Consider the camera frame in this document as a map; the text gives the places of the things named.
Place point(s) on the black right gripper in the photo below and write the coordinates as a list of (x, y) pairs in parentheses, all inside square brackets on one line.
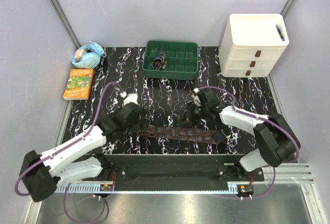
[(189, 116)]

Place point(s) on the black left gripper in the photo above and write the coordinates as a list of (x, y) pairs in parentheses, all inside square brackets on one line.
[(142, 124)]

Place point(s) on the brown tie with blue flowers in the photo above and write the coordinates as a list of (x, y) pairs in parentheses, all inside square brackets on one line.
[(196, 135)]

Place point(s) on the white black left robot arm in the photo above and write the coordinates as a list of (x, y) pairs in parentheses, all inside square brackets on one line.
[(42, 173)]

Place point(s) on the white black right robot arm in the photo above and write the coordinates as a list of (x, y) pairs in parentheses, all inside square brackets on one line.
[(276, 142)]

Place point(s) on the black marbled table mat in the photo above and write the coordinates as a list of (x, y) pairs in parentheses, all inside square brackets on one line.
[(165, 101)]

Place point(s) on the green compartment tray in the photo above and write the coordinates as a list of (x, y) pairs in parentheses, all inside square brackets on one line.
[(182, 60)]

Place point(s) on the rolled multicoloured tie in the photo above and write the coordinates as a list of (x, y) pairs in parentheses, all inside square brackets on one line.
[(159, 63)]

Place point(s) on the orange picture book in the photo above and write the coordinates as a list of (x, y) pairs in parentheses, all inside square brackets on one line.
[(79, 84)]

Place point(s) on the light blue headphones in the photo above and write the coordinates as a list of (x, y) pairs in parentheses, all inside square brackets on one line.
[(88, 56)]

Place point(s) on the white drawer unit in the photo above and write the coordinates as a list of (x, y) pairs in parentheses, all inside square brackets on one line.
[(251, 45)]

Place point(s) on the blue pen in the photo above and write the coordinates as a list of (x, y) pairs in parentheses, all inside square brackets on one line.
[(280, 32)]

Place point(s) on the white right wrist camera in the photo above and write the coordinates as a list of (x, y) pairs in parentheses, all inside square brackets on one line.
[(196, 99)]

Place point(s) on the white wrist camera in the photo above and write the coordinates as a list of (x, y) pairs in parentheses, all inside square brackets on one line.
[(196, 99), (131, 98)]

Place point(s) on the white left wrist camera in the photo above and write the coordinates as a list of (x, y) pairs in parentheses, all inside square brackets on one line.
[(131, 98)]

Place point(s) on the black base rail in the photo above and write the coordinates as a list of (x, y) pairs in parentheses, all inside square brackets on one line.
[(220, 167)]

